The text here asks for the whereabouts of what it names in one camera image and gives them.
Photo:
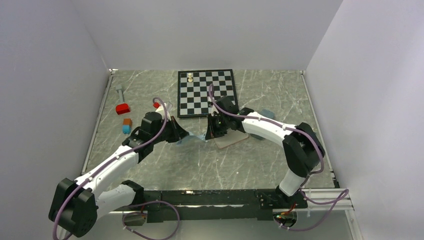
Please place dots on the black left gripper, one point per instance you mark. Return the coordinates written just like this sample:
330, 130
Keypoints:
178, 133

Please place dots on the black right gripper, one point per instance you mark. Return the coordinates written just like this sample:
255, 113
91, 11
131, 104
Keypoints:
211, 132

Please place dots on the small blue cleaning cloth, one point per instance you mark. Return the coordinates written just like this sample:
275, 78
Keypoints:
191, 137

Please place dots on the pink glasses case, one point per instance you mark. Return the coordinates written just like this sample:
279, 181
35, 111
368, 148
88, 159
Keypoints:
232, 137

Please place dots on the grey glasses case green lining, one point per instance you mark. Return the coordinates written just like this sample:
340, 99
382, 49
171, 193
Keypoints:
268, 114

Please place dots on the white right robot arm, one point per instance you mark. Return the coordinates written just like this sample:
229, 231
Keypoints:
303, 151

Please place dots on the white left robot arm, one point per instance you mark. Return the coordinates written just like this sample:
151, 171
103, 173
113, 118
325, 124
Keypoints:
77, 204

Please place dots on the black and white chessboard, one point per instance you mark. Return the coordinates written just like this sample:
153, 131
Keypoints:
192, 97

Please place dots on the orange and blue toy block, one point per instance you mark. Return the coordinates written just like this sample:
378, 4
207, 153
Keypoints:
127, 126

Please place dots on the grey toy hammer red head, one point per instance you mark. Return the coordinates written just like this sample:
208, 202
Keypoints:
122, 107

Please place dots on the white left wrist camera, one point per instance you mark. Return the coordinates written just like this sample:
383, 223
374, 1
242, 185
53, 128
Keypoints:
162, 107

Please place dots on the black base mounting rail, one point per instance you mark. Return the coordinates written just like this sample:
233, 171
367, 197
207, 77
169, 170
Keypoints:
218, 204

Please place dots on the aluminium frame rail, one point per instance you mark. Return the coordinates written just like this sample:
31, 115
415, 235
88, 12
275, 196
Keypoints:
321, 199

